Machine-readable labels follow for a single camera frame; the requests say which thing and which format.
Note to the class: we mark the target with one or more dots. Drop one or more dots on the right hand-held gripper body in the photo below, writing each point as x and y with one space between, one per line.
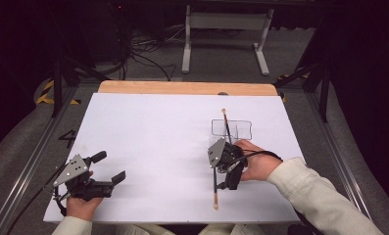
216 151

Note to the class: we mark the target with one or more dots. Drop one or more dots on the black makeup brush tan bristles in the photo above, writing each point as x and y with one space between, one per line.
216 199
226 125

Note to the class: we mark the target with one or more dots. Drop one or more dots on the person's right leg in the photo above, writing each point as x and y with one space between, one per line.
234 230

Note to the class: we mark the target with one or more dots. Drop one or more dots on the person's left leg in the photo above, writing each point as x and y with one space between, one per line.
149 230

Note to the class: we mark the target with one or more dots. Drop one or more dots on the person's right hand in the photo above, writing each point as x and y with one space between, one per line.
260 166

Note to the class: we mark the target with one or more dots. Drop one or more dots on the person's leg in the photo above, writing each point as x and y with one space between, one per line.
234 230
149 230

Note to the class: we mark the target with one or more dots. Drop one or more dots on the white metal stand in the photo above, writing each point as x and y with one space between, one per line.
228 20

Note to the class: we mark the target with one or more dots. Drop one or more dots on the black tripod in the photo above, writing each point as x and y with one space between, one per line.
324 94
57 84

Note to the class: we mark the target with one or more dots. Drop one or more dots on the person's left hand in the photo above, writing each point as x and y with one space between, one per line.
82 209

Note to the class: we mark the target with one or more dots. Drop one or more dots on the white board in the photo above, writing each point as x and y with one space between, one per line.
149 130

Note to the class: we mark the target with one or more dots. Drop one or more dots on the clear plastic organizer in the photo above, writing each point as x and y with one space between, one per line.
242 129

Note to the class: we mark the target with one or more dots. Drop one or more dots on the aluminium rail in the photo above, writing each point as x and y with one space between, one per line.
342 156
25 169

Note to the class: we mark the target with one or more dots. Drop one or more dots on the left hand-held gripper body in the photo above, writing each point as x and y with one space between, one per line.
74 169

